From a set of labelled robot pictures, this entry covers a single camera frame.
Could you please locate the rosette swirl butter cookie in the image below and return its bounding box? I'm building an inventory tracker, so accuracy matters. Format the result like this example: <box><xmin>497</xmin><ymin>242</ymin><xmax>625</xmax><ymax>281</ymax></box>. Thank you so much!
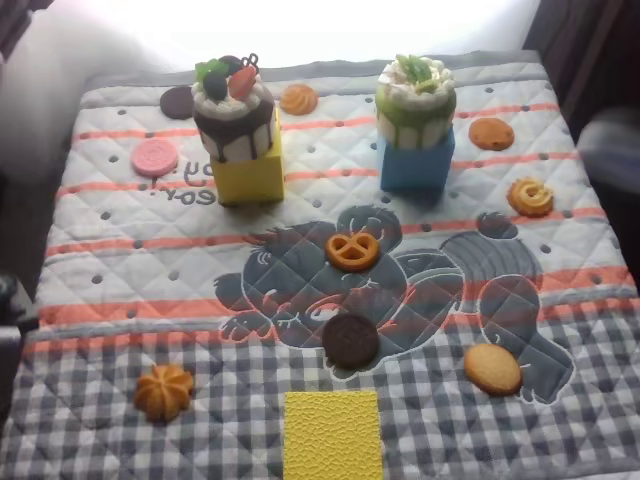
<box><xmin>279</xmin><ymin>83</ymin><xmax>320</xmax><ymax>116</ymax></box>

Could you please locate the chocolate chip cookie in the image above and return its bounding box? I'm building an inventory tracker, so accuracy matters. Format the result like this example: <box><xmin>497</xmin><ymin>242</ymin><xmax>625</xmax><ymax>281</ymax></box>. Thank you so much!
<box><xmin>468</xmin><ymin>117</ymin><xmax>515</xmax><ymax>150</ymax></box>

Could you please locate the grey quilt with bear print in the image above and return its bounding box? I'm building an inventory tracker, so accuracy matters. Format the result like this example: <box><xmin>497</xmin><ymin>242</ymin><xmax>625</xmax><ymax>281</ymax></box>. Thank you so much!
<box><xmin>0</xmin><ymin>49</ymin><xmax>640</xmax><ymax>480</ymax></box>

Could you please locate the chocolate drip toy cake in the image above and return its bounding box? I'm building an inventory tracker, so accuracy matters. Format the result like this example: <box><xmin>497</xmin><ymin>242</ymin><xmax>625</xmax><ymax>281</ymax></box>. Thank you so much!
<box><xmin>192</xmin><ymin>51</ymin><xmax>277</xmax><ymax>164</ymax></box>

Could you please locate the orange flower shaped cookie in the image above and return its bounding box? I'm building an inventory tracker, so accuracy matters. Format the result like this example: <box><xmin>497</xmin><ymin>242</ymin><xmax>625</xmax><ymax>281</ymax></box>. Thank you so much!
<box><xmin>133</xmin><ymin>363</ymin><xmax>195</xmax><ymax>423</ymax></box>

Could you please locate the green cream toy cake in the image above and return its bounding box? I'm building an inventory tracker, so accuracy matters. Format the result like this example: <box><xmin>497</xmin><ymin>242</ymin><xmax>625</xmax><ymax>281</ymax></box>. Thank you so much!
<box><xmin>375</xmin><ymin>53</ymin><xmax>457</xmax><ymax>150</ymax></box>

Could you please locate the ring swirl butter cookie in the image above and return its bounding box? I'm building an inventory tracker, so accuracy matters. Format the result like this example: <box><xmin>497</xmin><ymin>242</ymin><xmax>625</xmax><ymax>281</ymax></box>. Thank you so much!
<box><xmin>506</xmin><ymin>177</ymin><xmax>555</xmax><ymax>217</ymax></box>

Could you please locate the blue block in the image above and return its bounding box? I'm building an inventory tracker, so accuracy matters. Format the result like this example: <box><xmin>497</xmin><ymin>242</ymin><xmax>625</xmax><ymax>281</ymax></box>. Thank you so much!
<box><xmin>379</xmin><ymin>124</ymin><xmax>456</xmax><ymax>194</ymax></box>

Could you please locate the dark brown round cookie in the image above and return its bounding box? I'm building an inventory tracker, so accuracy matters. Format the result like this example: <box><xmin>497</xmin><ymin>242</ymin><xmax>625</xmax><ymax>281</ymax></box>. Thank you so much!
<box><xmin>159</xmin><ymin>85</ymin><xmax>197</xmax><ymax>120</ymax></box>

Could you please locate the pink round cookie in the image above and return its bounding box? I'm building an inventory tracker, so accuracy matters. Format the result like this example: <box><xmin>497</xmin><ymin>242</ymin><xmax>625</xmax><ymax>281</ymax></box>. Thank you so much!
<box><xmin>131</xmin><ymin>138</ymin><xmax>179</xmax><ymax>176</ymax></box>

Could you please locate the plain round butter cookie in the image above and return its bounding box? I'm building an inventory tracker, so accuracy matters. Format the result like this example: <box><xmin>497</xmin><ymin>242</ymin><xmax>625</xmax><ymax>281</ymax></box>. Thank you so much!
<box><xmin>463</xmin><ymin>343</ymin><xmax>524</xmax><ymax>396</ymax></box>

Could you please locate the chocolate sandwich cookie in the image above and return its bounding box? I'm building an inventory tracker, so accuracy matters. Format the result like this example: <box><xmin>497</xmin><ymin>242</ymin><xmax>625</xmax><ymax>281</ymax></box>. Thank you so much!
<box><xmin>321</xmin><ymin>313</ymin><xmax>380</xmax><ymax>370</ymax></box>

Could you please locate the pretzel shaped cookie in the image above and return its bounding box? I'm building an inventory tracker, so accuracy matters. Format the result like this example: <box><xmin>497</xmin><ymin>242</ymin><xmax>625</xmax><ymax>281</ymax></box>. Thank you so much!
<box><xmin>324</xmin><ymin>232</ymin><xmax>381</xmax><ymax>273</ymax></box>

